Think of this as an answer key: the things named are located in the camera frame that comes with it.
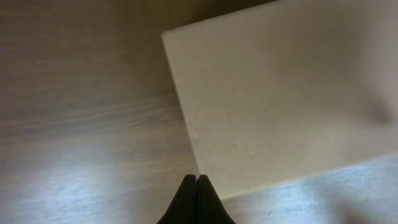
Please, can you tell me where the brown cardboard box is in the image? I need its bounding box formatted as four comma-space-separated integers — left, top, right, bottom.
162, 0, 397, 198

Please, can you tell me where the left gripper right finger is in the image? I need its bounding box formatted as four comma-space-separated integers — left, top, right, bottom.
196, 175, 235, 224

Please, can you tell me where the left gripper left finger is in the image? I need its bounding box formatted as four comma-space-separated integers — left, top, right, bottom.
157, 174, 197, 224

